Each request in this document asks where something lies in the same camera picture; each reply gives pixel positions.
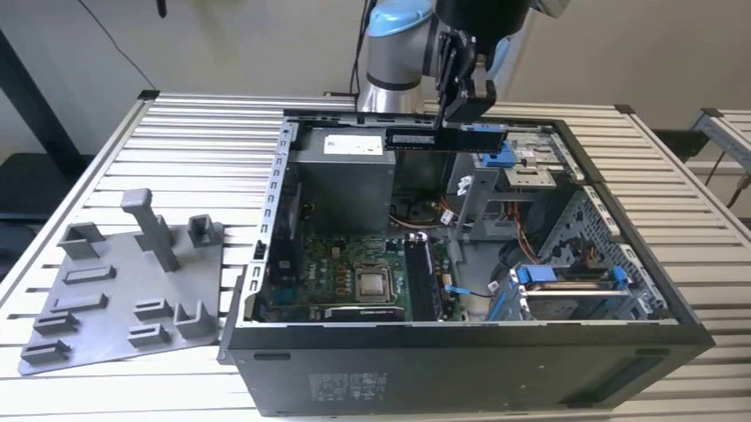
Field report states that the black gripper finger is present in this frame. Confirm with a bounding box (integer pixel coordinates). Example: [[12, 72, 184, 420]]
[[436, 31, 475, 129], [453, 55, 499, 122]]

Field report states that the dark RAM stick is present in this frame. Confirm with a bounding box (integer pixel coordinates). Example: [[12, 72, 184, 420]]
[[384, 126, 507, 153], [422, 239, 444, 320]]

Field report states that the blue drive latch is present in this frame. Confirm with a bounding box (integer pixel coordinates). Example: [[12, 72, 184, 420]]
[[465, 124, 516, 169]]

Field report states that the grey metal disk bay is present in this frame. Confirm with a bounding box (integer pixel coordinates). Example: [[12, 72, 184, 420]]
[[444, 125, 588, 241]]

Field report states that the grey power supply unit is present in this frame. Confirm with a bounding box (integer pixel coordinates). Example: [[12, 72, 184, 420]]
[[289, 127, 397, 234]]

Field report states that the black box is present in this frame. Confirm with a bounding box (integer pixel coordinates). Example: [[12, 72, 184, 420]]
[[649, 128, 708, 164]]

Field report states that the hard disk in blue carrier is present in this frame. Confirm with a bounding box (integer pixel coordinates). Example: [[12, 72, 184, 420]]
[[489, 263, 640, 322]]

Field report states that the aluminium side table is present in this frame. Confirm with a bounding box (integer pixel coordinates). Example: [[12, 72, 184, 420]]
[[683, 107, 751, 177]]

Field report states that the green motherboard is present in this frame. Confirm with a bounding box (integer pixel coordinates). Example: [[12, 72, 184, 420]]
[[266, 232, 464, 324]]

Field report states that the silver CPU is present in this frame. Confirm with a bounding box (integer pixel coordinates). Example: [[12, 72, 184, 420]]
[[356, 272, 393, 303]]

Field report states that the black graphics card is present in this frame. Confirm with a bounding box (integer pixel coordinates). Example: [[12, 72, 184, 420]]
[[324, 305, 406, 323]]

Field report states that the black open PC case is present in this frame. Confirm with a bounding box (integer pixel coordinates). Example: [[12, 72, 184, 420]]
[[216, 107, 716, 418]]

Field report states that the grey plastic parts rack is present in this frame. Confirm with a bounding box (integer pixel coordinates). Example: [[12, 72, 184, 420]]
[[16, 188, 228, 377]]

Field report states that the black camera cable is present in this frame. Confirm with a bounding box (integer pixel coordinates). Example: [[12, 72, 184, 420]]
[[348, 0, 377, 96]]

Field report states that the orange wire bundle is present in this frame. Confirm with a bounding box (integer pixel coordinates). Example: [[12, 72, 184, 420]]
[[508, 186, 536, 267]]

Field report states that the black wire with label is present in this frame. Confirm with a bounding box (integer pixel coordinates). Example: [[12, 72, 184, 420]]
[[444, 280, 505, 301]]

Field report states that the thin black wall cable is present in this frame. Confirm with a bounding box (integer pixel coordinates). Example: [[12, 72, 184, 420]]
[[90, 0, 160, 93]]

